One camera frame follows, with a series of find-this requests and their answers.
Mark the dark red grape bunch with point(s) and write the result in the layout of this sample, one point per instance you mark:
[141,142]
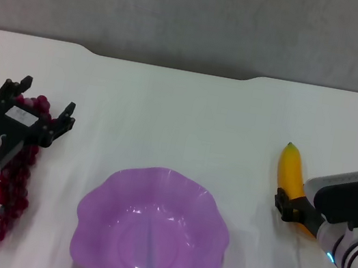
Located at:
[15,178]

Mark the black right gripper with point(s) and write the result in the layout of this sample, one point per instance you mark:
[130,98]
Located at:
[310,218]

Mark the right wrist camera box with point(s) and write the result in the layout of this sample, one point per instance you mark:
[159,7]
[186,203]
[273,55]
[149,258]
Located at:
[351,199]

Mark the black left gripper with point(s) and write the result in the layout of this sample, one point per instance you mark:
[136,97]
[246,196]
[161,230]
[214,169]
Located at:
[13,130]

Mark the purple wavy translucent plate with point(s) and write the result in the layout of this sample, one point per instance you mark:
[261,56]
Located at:
[147,236]

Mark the yellow banana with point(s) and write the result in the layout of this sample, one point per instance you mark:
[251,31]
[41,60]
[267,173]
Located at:
[292,171]

